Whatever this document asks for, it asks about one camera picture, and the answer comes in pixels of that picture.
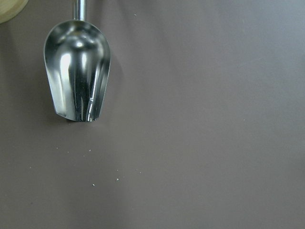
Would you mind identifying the wooden mug tree stand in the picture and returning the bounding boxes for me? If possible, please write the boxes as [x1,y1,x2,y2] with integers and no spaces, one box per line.
[0,0,28,23]

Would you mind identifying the metal scoop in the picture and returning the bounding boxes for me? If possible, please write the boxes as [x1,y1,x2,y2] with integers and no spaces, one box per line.
[43,0,111,122]

